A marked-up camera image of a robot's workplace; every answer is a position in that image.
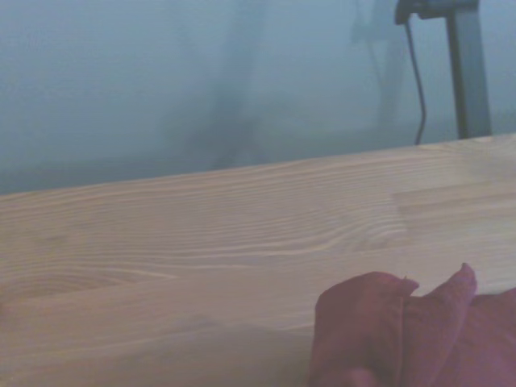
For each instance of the rust red shorts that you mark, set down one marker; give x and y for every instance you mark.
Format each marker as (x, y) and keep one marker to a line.
(423, 338)

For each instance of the grey square stand post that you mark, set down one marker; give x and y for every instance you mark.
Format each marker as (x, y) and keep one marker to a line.
(469, 80)

